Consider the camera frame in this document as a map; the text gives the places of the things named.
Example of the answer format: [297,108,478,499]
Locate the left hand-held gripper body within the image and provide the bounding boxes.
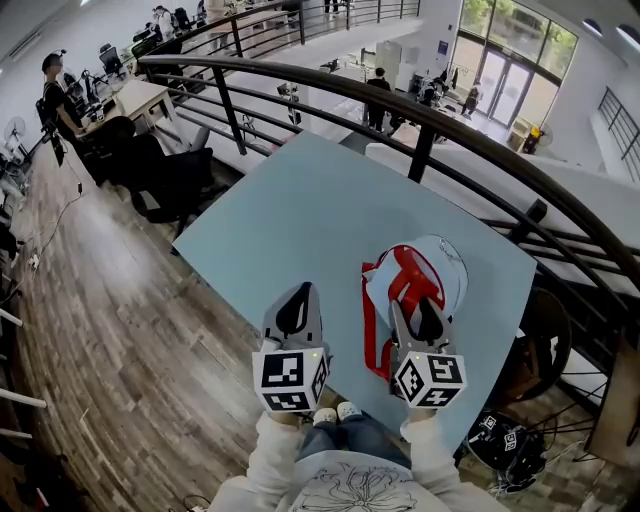
[251,340,331,414]

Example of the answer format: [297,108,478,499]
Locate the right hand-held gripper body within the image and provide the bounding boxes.
[391,344,469,409]

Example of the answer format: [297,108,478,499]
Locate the light blue red-strapped bag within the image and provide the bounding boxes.
[360,234,470,385]

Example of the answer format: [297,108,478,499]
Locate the person's right forearm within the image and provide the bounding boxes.
[399,408,464,489]

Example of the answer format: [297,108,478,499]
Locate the person's left forearm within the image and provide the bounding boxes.
[247,410,304,496]

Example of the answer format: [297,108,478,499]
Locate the person's blue jeans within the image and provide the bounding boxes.
[295,413,412,469]

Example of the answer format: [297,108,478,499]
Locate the dark wicker chair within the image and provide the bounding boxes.
[487,287,574,401]

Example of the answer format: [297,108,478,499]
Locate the light blue table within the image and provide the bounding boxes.
[172,130,539,454]

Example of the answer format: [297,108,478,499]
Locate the person's white printed shirt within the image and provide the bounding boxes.
[209,449,506,512]

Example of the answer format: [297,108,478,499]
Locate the black curved railing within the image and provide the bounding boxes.
[137,54,640,321]

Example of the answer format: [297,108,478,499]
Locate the black office chair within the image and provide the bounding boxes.
[127,132,216,239]
[74,115,137,187]

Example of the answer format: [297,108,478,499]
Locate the brown wooden board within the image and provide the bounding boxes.
[584,335,640,469]

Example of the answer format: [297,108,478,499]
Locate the yellow machine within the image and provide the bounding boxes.
[522,124,545,154]

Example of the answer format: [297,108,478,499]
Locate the light wooden desk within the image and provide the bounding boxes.
[79,79,179,137]

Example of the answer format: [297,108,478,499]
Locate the black stair railing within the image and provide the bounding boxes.
[597,87,640,182]

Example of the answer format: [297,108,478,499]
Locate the white cabinet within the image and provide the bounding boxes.
[374,40,419,76]

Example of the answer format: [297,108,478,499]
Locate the black balcony railing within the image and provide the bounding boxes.
[144,0,421,59]

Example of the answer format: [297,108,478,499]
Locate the large glass window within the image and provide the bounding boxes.
[449,0,580,127]

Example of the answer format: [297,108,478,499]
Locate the black equipment with cables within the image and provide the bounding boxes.
[467,409,549,494]

